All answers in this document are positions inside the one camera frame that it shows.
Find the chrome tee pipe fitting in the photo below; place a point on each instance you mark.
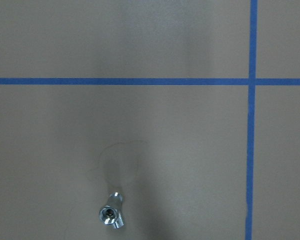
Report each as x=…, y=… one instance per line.
x=111, y=213

